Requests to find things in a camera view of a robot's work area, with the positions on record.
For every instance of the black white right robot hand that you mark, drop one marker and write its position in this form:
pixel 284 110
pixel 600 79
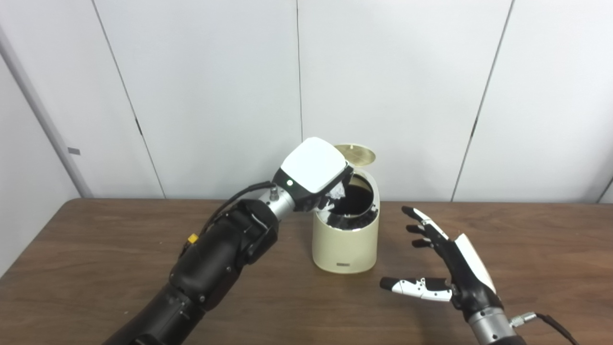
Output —
pixel 467 268

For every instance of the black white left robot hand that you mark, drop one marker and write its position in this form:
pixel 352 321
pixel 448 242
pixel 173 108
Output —
pixel 313 165

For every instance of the white paper ball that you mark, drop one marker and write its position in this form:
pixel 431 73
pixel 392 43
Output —
pixel 338 192

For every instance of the cream round bin lid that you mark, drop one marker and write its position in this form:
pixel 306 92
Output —
pixel 359 153

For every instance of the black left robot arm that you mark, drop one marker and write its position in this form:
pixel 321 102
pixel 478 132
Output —
pixel 215 268

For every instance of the black bin liner bag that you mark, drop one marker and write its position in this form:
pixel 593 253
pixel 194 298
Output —
pixel 352 221

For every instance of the cream-colored bin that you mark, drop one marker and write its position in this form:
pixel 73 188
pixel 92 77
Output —
pixel 345 249

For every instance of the gray wall corner post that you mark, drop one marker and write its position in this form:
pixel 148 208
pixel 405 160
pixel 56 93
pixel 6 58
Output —
pixel 45 120

